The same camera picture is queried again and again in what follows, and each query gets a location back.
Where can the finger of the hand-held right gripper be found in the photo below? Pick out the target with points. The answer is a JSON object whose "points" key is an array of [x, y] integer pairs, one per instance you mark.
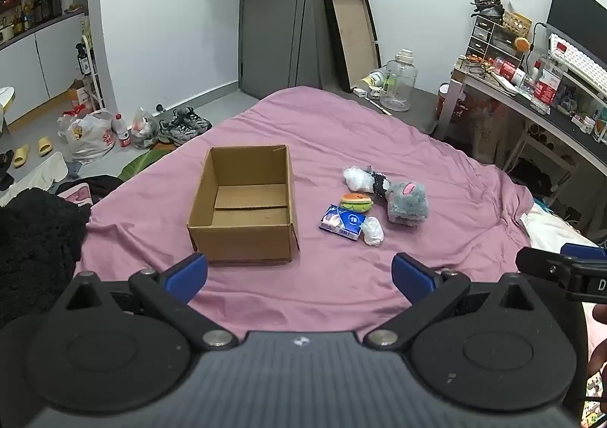
{"points": [[540, 262], [581, 250]]}

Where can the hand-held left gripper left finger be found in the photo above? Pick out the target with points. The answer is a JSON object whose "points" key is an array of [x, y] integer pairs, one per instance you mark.
{"points": [[187, 274]]}

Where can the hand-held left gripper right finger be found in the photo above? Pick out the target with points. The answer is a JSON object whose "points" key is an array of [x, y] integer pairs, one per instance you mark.
{"points": [[412, 278]]}

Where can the small white plastic-wrapped bundle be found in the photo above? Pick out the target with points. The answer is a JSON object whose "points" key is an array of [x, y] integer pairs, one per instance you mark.
{"points": [[373, 231]]}

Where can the grey plush toy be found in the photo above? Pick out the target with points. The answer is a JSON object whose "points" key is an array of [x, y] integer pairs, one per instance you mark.
{"points": [[408, 205]]}

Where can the cardboard box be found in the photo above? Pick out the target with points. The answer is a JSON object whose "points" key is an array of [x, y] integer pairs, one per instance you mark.
{"points": [[265, 229]]}

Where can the blue tissue pack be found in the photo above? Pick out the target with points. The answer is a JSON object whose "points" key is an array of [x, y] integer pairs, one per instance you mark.
{"points": [[342, 221]]}

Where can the burger plush toy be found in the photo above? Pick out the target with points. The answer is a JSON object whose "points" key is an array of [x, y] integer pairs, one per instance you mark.
{"points": [[358, 202]]}

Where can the black white patterned pouch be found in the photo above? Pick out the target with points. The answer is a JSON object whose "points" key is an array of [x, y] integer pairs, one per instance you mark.
{"points": [[380, 183]]}

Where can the large white plastic-wrapped bundle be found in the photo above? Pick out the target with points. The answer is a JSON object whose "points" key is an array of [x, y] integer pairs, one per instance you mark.
{"points": [[358, 179]]}

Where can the person's right hand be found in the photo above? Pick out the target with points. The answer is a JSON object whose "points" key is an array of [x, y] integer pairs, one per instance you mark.
{"points": [[598, 357]]}

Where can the white bedding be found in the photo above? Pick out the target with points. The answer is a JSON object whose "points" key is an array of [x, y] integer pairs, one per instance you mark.
{"points": [[555, 224]]}

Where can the green leaf-shaped mat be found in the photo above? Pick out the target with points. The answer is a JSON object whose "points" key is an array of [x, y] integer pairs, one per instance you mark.
{"points": [[140, 162]]}

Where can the black garment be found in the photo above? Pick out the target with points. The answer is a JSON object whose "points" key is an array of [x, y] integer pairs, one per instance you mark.
{"points": [[106, 182]]}

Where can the white desk black top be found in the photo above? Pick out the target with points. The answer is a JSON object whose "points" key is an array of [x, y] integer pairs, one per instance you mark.
{"points": [[545, 119]]}

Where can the beige bag under desk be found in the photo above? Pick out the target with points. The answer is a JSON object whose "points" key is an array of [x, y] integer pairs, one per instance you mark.
{"points": [[479, 124]]}

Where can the clear plastic bag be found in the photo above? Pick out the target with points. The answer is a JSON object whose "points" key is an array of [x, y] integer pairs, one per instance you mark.
{"points": [[143, 129]]}

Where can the pink bed sheet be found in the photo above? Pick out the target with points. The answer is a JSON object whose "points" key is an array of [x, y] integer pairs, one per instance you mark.
{"points": [[341, 143]]}

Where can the black fleece blanket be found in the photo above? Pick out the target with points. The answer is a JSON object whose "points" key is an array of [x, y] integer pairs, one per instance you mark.
{"points": [[33, 247]]}

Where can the water bottle red label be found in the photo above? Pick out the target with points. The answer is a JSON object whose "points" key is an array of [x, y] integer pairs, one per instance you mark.
{"points": [[121, 130]]}

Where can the plastic bottle red label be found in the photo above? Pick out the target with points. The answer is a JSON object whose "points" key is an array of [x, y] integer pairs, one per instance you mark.
{"points": [[546, 84]]}

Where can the white printed plastic bag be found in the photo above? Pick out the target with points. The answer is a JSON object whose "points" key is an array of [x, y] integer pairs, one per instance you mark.
{"points": [[87, 136]]}

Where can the thin wooden stick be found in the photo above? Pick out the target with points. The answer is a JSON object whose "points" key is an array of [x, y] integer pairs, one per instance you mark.
{"points": [[381, 108]]}

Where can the white cloth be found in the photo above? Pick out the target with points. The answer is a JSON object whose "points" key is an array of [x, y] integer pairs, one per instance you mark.
{"points": [[42, 174]]}

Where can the red can white lid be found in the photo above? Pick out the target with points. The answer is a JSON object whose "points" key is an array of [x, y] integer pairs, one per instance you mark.
{"points": [[444, 103]]}

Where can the white keyboard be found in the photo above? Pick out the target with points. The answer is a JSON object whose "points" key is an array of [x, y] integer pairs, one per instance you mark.
{"points": [[581, 60]]}

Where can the yellow slipper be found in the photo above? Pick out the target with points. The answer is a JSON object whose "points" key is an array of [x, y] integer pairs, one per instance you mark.
{"points": [[45, 146], [21, 155]]}

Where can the white power adapter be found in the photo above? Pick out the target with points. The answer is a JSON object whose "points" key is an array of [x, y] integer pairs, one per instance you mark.
{"points": [[363, 92]]}

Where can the clear water jug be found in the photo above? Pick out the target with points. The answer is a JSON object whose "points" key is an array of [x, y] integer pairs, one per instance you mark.
{"points": [[398, 81]]}

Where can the white jar green label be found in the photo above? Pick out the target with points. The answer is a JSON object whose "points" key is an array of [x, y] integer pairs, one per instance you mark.
{"points": [[377, 79]]}

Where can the small cardboard carton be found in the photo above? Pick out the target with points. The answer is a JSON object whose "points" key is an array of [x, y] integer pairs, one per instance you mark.
{"points": [[78, 96]]}

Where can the black slipper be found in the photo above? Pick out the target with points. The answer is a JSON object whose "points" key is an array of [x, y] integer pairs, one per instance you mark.
{"points": [[5, 162]]}

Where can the orange round gadget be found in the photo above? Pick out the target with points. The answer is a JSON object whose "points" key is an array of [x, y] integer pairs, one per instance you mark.
{"points": [[522, 44]]}

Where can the white narrow rack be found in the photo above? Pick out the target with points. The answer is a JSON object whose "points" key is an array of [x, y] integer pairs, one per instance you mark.
{"points": [[89, 67]]}

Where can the small drawer organiser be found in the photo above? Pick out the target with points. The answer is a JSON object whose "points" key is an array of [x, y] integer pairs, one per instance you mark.
{"points": [[488, 38]]}

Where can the wicker basket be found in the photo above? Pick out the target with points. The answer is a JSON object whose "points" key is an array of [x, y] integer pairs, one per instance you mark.
{"points": [[516, 23]]}

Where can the black monitor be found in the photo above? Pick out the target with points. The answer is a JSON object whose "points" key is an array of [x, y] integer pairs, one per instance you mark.
{"points": [[576, 13]]}

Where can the black framed wooden board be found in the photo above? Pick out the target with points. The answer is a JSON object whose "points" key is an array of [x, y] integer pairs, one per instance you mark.
{"points": [[353, 41]]}

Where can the white kitchen cabinet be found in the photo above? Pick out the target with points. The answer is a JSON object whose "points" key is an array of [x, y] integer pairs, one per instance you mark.
{"points": [[38, 63]]}

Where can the grey door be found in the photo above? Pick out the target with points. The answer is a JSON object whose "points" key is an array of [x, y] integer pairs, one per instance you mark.
{"points": [[280, 29]]}

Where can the black clutter on organiser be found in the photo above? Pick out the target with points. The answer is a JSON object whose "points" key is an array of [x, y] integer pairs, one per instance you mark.
{"points": [[488, 6]]}

